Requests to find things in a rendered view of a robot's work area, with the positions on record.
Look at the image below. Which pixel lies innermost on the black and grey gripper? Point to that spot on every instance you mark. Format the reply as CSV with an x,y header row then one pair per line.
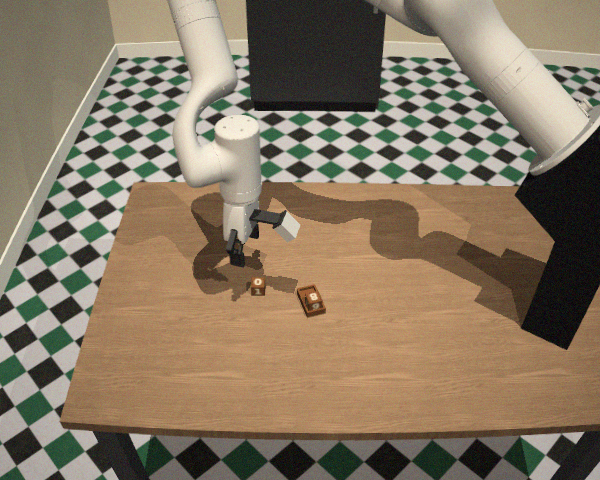
x,y
236,223

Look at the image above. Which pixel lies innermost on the brown calendar cube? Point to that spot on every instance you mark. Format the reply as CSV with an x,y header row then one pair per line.
x,y
313,300
258,286

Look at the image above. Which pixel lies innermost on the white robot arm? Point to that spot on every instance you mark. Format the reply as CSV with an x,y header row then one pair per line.
x,y
473,31

